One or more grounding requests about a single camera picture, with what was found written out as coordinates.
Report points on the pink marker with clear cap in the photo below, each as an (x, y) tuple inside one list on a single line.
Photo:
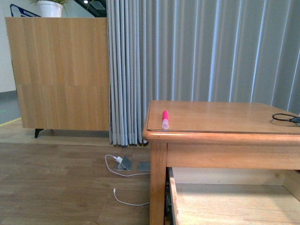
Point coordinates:
[(165, 119)]

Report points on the wooden drawer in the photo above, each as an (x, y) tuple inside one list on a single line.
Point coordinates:
[(198, 196)]

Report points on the closed metal floor plate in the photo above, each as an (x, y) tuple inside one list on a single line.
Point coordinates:
[(143, 166)]

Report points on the white plug charger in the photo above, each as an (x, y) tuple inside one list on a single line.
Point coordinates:
[(118, 159)]

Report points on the open metal floor socket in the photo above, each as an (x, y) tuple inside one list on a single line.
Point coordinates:
[(126, 164)]

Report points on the wooden nightstand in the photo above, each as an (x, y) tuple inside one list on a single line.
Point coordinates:
[(215, 135)]

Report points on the light wooden cabinet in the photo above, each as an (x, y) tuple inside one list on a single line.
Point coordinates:
[(61, 71)]

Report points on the black cabinet leg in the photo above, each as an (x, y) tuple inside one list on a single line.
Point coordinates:
[(37, 131)]

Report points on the grey pleated curtain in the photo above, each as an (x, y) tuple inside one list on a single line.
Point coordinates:
[(199, 50)]

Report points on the white plant pot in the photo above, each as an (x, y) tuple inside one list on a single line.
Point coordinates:
[(49, 8)]

